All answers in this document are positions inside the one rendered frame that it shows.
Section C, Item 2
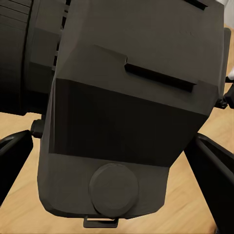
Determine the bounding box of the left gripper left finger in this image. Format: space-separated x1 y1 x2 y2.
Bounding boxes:
0 130 34 206

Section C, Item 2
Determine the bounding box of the digital camera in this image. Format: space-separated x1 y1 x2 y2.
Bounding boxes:
0 0 231 228

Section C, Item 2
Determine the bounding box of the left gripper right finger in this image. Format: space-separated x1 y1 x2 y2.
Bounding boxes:
184 132 234 234

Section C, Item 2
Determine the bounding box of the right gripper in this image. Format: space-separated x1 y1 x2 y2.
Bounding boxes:
214 77 234 109

